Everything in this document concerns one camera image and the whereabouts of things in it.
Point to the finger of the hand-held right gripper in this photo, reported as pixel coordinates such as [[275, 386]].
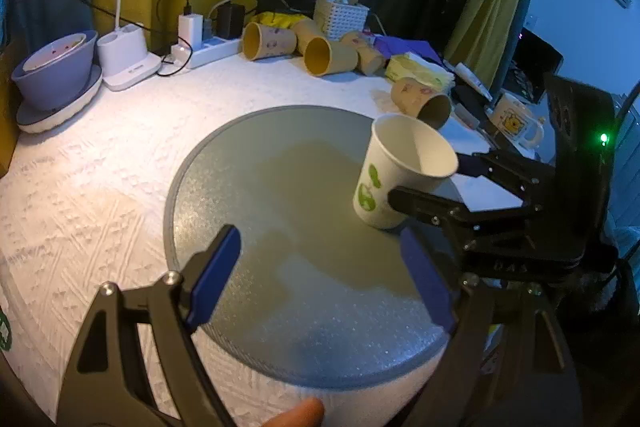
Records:
[[430, 207], [505, 174]]

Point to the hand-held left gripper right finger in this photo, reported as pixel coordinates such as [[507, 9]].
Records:
[[426, 282]]

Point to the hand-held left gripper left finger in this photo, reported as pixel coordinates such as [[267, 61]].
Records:
[[216, 277]]

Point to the white paper cup green print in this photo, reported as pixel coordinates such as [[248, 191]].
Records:
[[380, 172]]

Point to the brown paper cup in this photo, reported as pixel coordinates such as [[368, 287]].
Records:
[[270, 42], [415, 99], [332, 57], [367, 57], [307, 29]]

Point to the cartoon print mug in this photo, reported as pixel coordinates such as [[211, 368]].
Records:
[[515, 119]]

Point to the white tube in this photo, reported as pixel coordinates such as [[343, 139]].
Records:
[[472, 79]]

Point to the round grey mat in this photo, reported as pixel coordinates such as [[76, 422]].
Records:
[[300, 207]]

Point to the black laptop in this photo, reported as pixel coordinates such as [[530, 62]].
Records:
[[537, 57]]

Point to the white textured tablecloth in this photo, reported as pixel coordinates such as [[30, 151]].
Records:
[[100, 207]]

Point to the yellow tissue packet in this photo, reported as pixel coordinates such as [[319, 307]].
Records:
[[417, 69]]

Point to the purple cloth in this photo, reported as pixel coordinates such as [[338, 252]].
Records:
[[402, 47]]

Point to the white woven basket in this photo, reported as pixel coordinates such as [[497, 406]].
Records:
[[340, 19]]

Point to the white plate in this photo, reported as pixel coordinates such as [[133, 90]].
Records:
[[60, 114]]

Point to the white power strip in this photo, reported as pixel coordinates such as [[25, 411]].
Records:
[[210, 49]]

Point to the yellow snack bag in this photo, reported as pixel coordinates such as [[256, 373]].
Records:
[[282, 19]]

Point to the white charger plug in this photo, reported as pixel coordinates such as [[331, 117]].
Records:
[[191, 28]]

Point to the black power adapter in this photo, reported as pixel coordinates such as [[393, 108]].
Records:
[[230, 21]]

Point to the purple bowl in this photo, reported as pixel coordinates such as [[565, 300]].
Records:
[[55, 77]]

